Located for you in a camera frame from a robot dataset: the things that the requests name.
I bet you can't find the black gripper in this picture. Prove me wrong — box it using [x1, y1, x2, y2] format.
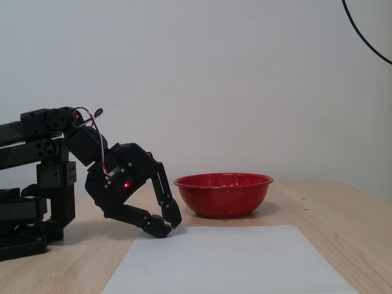
[84, 142, 183, 239]

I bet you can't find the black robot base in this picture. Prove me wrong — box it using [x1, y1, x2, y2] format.
[0, 188, 50, 263]

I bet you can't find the red speckled bowl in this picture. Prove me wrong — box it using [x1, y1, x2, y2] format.
[173, 173, 274, 219]

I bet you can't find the white paper sheet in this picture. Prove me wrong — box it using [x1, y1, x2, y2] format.
[100, 225, 359, 294]

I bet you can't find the red white servo cable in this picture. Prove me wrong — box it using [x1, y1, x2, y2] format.
[72, 107, 111, 180]

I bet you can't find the thin black wall cable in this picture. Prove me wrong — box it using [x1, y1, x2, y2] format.
[341, 0, 392, 66]

